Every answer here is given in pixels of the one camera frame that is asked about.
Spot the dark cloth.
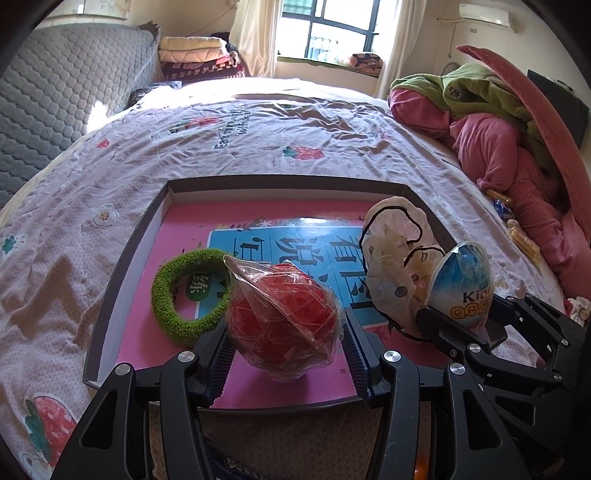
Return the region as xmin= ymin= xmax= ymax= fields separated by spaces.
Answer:
xmin=210 ymin=32 xmax=238 ymax=54

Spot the red white scrunchie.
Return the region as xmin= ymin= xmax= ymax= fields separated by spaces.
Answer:
xmin=566 ymin=295 xmax=591 ymax=321

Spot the large pink pillow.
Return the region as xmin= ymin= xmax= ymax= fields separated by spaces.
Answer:
xmin=455 ymin=45 xmax=591 ymax=241

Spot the white air conditioner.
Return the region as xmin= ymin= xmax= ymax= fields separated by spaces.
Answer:
xmin=458 ymin=4 xmax=513 ymax=31

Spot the black framed window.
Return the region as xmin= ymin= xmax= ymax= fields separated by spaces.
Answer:
xmin=277 ymin=0 xmax=393 ymax=61

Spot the pink folded blanket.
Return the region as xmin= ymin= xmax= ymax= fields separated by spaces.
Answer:
xmin=159 ymin=48 xmax=232 ymax=63

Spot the grey quilted mattress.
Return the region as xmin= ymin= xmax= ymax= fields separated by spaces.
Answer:
xmin=0 ymin=21 xmax=160 ymax=208

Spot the maroon patterned folded blanket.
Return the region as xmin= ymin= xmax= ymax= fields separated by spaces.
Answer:
xmin=161 ymin=58 xmax=245 ymax=86

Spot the blue toy egg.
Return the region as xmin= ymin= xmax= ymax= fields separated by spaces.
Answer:
xmin=427 ymin=242 xmax=497 ymax=330

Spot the strawberry printed bed sheet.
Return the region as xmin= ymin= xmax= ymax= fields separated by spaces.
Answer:
xmin=0 ymin=76 xmax=578 ymax=480

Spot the green fleece blanket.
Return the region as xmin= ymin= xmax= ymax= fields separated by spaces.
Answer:
xmin=392 ymin=62 xmax=555 ymax=171

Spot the floral folded blanket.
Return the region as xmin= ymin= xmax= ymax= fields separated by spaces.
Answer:
xmin=344 ymin=52 xmax=384 ymax=75

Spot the brown shallow cardboard box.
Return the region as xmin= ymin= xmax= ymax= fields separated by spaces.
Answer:
xmin=82 ymin=174 xmax=462 ymax=411

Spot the black television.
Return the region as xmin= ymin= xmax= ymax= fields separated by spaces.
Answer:
xmin=526 ymin=69 xmax=591 ymax=148

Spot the cream folded blanket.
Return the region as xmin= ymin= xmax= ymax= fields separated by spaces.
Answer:
xmin=159 ymin=36 xmax=227 ymax=52

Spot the long yellow snack packet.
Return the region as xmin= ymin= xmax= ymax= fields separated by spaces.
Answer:
xmin=506 ymin=219 xmax=541 ymax=261

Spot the green fuzzy hair ring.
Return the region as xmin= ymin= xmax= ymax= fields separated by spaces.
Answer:
xmin=151 ymin=248 xmax=236 ymax=347

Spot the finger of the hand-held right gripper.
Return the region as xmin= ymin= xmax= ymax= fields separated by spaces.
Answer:
xmin=491 ymin=293 xmax=586 ymax=358
xmin=414 ymin=306 xmax=564 ymax=388

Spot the dark blue pillow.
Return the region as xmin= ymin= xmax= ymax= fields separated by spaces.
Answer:
xmin=127 ymin=80 xmax=183 ymax=104

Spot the red white toy egg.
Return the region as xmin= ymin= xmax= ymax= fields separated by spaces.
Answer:
xmin=224 ymin=254 xmax=345 ymax=381

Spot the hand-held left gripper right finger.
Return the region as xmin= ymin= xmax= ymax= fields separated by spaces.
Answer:
xmin=341 ymin=307 xmax=520 ymax=480

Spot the pink crumpled quilt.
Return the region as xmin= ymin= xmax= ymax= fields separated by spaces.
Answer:
xmin=387 ymin=74 xmax=591 ymax=301

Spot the cream window curtain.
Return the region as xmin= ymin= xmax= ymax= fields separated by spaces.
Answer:
xmin=376 ymin=0 xmax=419 ymax=100
xmin=229 ymin=0 xmax=287 ymax=79

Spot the white ruffled hair scrunchie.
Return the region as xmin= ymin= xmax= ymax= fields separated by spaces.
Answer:
xmin=360 ymin=196 xmax=455 ymax=342

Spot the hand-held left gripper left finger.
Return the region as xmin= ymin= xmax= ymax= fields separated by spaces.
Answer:
xmin=51 ymin=320 xmax=237 ymax=480

